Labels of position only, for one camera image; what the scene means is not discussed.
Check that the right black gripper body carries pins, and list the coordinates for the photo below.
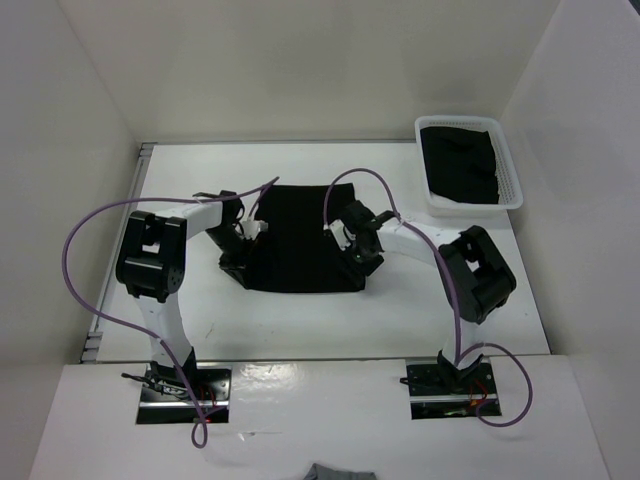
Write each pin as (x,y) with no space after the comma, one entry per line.
(365,261)

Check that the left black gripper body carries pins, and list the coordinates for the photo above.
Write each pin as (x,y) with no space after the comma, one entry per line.
(235,249)

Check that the black skirt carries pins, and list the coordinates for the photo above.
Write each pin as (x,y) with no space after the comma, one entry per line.
(295,255)

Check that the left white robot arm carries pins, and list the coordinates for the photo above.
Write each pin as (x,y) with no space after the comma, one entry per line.
(151,265)

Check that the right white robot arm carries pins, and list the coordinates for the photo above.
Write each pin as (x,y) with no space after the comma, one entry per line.
(475,276)

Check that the black skirts in basket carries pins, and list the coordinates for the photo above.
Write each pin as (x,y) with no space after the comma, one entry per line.
(460,164)

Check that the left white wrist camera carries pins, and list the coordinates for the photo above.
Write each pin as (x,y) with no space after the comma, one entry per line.
(251,229)

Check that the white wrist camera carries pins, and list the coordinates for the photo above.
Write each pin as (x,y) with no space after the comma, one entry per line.
(251,229)
(339,233)

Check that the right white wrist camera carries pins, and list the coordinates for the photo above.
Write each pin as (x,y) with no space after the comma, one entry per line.
(339,233)

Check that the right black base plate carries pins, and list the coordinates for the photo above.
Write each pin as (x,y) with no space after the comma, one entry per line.
(431,398)

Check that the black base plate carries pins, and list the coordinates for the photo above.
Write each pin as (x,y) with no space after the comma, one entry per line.
(163,403)
(431,398)

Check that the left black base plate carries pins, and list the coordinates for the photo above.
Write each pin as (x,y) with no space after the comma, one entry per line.
(163,403)

